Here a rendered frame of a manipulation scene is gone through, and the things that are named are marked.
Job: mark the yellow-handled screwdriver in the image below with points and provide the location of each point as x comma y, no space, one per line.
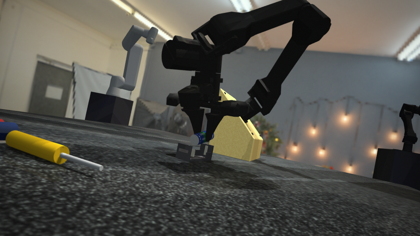
47,150

